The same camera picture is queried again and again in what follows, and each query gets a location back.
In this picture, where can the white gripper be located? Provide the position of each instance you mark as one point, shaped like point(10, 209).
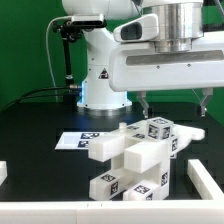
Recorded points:
point(137, 67)

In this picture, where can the white marker cube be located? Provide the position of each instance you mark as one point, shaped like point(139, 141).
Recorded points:
point(159, 128)

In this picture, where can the white chair back frame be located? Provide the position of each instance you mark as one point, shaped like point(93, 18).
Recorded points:
point(180, 136)

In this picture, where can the white chair seat block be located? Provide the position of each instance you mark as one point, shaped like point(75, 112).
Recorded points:
point(140, 170)

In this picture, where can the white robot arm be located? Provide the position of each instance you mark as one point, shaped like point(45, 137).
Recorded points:
point(180, 22)

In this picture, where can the white small block left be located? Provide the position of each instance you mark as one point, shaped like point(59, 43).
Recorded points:
point(3, 171)

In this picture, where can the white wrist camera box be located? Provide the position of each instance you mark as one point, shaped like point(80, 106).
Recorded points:
point(142, 29)

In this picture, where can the white marker base plate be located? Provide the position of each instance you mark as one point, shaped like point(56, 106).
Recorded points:
point(76, 140)

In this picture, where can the white border wall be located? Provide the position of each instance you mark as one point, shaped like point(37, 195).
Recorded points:
point(209, 209)

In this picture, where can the black camera on stand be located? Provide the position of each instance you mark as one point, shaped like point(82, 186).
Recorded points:
point(78, 30)

